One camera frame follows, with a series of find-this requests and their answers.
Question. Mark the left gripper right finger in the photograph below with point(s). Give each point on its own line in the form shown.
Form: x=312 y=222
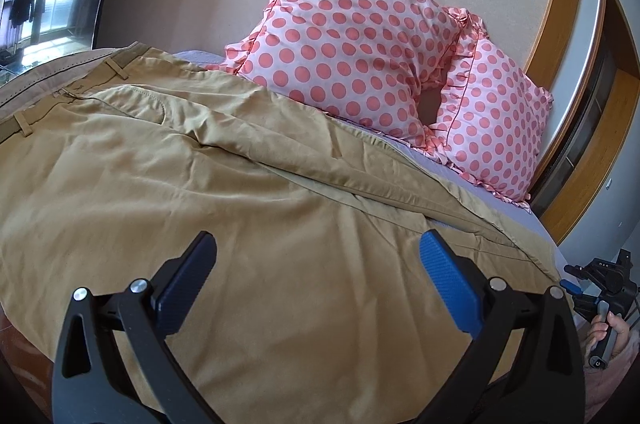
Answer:
x=524 y=363

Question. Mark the wooden door frame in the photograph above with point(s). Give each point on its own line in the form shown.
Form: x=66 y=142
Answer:
x=586 y=188

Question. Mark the khaki pants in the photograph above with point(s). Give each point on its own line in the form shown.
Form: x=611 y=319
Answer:
x=318 y=309

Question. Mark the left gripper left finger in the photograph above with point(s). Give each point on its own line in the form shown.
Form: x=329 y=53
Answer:
x=91 y=383

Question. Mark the small pink polka-dot pillow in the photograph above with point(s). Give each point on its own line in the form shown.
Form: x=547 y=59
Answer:
x=491 y=117

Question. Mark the person's right hand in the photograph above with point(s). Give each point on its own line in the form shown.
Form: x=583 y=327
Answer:
x=625 y=341

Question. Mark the large pink polka-dot pillow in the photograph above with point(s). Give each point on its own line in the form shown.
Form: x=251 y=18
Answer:
x=365 y=61

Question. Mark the lavender bed sheet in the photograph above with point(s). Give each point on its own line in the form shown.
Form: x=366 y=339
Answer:
x=521 y=215

